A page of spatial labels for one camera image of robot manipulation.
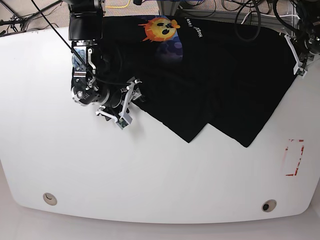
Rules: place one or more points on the black printed T-shirt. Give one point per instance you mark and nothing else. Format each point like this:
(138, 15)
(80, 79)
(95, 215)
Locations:
(197, 72)

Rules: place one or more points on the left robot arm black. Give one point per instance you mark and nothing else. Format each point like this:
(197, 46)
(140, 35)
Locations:
(305, 44)

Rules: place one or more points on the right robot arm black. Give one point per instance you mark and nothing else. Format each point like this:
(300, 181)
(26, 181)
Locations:
(92, 82)

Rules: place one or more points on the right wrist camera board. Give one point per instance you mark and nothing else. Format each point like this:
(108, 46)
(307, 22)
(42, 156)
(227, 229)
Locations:
(122, 123)

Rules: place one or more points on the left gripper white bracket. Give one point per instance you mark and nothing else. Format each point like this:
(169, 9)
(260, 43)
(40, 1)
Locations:
(298, 63)

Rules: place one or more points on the aluminium frame post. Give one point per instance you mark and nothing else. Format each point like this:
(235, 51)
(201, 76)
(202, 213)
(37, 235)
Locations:
(168, 7)

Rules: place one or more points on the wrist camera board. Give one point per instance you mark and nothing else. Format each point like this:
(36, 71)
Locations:
(122, 123)
(301, 72)

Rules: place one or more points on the red tape rectangle marking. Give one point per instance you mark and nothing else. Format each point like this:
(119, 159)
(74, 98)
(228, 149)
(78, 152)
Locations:
(293, 157)

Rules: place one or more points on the right table cable grommet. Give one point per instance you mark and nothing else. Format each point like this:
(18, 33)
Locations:
(269, 205)

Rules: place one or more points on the left table cable grommet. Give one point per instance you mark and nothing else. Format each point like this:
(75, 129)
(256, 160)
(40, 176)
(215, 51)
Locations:
(50, 199)

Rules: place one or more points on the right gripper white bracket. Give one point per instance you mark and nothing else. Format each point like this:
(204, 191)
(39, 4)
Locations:
(116, 104)

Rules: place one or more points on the table cable grommet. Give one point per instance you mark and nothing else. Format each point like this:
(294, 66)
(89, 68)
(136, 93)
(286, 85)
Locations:
(50, 199)
(269, 205)

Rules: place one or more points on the black tripod legs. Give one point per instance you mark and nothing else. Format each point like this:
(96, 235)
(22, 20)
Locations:
(18, 23)

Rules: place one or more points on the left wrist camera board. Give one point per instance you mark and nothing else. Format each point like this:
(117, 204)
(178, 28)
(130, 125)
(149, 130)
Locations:
(301, 72)

